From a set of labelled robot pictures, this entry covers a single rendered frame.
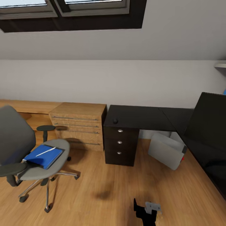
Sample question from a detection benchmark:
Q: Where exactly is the swivel chair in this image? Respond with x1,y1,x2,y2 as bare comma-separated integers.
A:
0,105,79,213

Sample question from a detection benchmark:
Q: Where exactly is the folder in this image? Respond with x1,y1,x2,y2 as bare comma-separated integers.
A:
22,145,62,170

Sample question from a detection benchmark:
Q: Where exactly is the monitor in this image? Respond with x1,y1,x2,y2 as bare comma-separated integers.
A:
183,92,226,166

